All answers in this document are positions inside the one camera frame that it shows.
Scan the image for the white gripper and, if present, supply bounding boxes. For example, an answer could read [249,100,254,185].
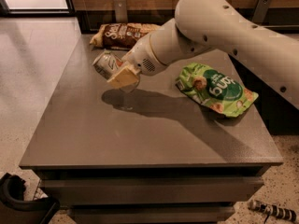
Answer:
[107,34,166,89]

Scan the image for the silver 7up soda can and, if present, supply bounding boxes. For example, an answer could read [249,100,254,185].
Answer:
[93,50,139,92]

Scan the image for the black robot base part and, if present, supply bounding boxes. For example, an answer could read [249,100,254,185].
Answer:
[0,173,60,224]

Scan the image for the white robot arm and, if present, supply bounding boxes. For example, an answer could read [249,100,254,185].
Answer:
[108,0,299,108]

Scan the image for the brown yellow chip bag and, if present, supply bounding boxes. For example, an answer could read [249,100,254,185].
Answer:
[90,22,159,50]

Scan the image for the green snack bag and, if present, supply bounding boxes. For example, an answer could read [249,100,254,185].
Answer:
[176,63,258,118]

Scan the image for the grey table drawer front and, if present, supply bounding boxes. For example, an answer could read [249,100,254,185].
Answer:
[41,176,263,206]

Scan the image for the left metal wall bracket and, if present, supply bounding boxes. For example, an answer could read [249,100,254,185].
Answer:
[113,0,128,23]

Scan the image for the metal wall bracket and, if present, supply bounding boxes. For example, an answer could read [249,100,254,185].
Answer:
[113,0,128,23]
[251,0,272,24]

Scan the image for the right metal wall bracket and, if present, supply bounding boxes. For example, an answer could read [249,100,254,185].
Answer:
[251,0,272,24]

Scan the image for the black white striped cable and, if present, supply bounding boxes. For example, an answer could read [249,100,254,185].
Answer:
[248,199,299,224]

